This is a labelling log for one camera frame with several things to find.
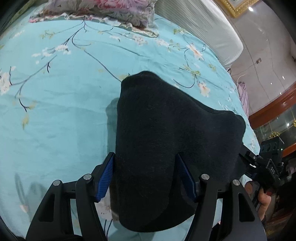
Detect wooden framed glass door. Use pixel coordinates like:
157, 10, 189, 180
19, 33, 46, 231
249, 84, 295, 157

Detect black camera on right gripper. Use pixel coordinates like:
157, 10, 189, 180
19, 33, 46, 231
259, 136, 284, 163

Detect gold framed floral painting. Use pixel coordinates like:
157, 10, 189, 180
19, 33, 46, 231
216, 0, 259, 18

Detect black fleece pants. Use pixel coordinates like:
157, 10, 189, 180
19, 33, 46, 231
110, 71, 246, 232

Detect light blue floral bedsheet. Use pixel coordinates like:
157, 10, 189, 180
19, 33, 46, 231
0, 4, 261, 241

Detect grey striped headboard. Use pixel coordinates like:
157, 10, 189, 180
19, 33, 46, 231
155, 0, 243, 69

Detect purple pink floral pillow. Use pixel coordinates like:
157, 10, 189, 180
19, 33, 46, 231
30, 0, 158, 38

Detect person's right hand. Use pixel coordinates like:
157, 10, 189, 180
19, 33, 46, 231
244, 181, 271, 221

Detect purple checked cushion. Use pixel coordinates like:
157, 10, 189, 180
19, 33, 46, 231
237, 82, 249, 117

